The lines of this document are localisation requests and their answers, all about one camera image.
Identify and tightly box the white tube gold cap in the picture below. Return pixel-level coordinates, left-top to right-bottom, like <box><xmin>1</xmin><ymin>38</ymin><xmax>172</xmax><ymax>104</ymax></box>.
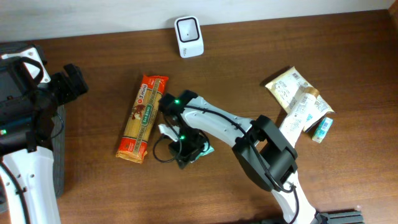
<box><xmin>279</xmin><ymin>86</ymin><xmax>320</xmax><ymax>147</ymax></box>

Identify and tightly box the teal wipes packet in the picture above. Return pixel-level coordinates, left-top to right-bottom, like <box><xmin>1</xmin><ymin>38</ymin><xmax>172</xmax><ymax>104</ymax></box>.
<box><xmin>191</xmin><ymin>142</ymin><xmax>214</xmax><ymax>163</ymax></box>

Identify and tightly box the yellow snack bag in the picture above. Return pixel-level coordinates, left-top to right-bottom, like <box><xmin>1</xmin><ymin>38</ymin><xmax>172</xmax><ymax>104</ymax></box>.
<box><xmin>265</xmin><ymin>67</ymin><xmax>335</xmax><ymax>132</ymax></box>

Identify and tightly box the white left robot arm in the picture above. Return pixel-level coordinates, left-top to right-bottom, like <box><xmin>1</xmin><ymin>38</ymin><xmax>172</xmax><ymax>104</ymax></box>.
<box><xmin>1</xmin><ymin>43</ymin><xmax>89</xmax><ymax>223</ymax></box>

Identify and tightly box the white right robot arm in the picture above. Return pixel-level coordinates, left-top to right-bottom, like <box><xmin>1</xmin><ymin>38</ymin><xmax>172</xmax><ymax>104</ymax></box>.
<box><xmin>159</xmin><ymin>90</ymin><xmax>321</xmax><ymax>223</ymax></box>

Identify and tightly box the red spaghetti packet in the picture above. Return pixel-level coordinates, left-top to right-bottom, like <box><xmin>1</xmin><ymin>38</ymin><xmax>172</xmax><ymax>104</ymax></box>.
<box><xmin>116</xmin><ymin>75</ymin><xmax>169</xmax><ymax>164</ymax></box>

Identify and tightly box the white barcode scanner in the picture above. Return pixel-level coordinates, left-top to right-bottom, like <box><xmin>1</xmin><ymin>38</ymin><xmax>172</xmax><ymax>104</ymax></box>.
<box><xmin>174</xmin><ymin>16</ymin><xmax>204</xmax><ymax>58</ymax></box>

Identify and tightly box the small green tissue pack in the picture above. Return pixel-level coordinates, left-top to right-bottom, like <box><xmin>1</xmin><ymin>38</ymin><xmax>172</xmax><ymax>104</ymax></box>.
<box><xmin>312</xmin><ymin>117</ymin><xmax>333</xmax><ymax>143</ymax></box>

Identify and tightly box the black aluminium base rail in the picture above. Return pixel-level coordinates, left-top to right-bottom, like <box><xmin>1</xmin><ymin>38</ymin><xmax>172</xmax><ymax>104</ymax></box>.
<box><xmin>248</xmin><ymin>208</ymin><xmax>365</xmax><ymax>224</ymax></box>

